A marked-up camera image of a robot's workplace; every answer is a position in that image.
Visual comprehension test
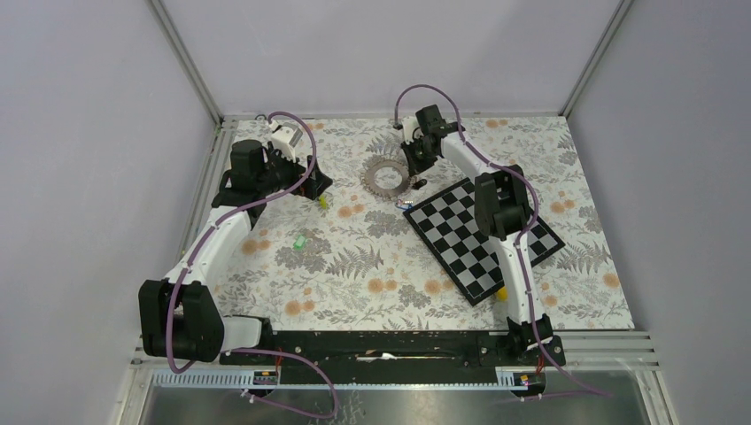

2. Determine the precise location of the right aluminium frame post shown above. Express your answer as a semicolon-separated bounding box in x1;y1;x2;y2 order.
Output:
559;0;635;119

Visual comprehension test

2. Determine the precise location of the key with green tag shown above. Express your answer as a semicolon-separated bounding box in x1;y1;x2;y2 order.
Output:
293;235;307;250

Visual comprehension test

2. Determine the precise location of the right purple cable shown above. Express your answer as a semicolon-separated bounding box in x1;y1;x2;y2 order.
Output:
394;84;615;401

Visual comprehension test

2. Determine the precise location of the slotted cable duct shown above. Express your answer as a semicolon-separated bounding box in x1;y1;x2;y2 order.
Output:
151;367;530;390

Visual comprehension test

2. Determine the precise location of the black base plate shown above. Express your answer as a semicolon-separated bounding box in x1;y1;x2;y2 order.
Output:
219;330;566;379

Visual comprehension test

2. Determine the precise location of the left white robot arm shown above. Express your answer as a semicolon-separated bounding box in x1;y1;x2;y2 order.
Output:
138;139;333;364

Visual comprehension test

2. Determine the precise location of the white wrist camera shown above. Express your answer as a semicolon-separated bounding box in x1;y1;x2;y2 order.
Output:
395;116;420;144
268;120;303;162

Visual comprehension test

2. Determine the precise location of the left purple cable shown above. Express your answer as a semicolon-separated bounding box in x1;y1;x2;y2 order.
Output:
165;111;342;420

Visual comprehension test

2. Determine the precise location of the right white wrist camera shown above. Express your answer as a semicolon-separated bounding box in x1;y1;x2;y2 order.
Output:
395;116;420;144

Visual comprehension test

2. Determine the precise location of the aluminium frame post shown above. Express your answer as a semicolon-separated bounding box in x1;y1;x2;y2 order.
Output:
145;0;224;127
559;0;635;119

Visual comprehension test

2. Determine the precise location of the black white checkerboard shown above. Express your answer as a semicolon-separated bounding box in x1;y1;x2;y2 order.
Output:
403;177;567;307

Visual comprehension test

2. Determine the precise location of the purple cable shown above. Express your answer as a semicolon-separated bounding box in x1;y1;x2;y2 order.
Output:
394;84;615;401
165;111;342;420

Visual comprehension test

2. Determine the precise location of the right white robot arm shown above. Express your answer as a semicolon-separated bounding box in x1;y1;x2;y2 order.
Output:
395;105;565;367

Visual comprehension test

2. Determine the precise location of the black key fob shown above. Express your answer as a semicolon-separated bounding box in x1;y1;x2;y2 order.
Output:
412;179;428;190

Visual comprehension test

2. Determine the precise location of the left aluminium frame post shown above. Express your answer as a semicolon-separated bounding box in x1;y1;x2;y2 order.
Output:
145;0;224;127

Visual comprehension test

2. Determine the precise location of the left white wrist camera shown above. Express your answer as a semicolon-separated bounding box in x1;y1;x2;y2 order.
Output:
268;120;303;162

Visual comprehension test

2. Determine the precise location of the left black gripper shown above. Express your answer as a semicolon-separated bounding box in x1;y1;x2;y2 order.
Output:
256;143;330;199

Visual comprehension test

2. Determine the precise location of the floral patterned mat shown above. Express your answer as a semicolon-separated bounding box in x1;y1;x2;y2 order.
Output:
213;117;633;330

